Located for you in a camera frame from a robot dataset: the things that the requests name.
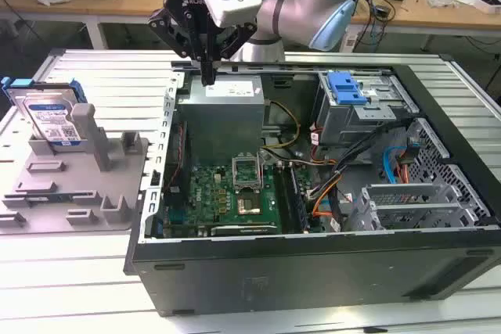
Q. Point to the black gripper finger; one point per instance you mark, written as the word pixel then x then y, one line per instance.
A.
pixel 172 31
pixel 238 38

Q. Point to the hard disk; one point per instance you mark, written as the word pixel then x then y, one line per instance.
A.
pixel 47 115

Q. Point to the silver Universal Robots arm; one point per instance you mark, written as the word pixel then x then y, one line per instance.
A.
pixel 297 9

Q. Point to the metal disk bay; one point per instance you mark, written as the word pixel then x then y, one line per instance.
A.
pixel 411 193

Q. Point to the wooden desk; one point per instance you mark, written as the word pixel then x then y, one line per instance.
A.
pixel 137 1

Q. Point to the grey power supply unit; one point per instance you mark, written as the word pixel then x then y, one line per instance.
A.
pixel 219 123

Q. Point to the blue plastic drive latch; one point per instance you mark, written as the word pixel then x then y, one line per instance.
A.
pixel 344 87

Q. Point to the metal drive cage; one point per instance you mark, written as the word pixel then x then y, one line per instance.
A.
pixel 344 123

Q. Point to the green motherboard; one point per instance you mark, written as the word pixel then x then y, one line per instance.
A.
pixel 207 193

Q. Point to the CPU socket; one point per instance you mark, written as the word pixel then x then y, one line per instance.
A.
pixel 247 205

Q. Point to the installed RAM stick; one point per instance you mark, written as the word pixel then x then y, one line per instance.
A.
pixel 299 201

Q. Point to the grey parts rack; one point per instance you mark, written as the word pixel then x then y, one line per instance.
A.
pixel 78 181

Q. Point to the black graphics card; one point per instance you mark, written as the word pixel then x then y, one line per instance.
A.
pixel 242 229

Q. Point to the white flat box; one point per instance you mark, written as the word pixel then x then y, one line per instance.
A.
pixel 483 1

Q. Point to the black open PC case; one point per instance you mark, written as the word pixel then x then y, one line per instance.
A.
pixel 313 275

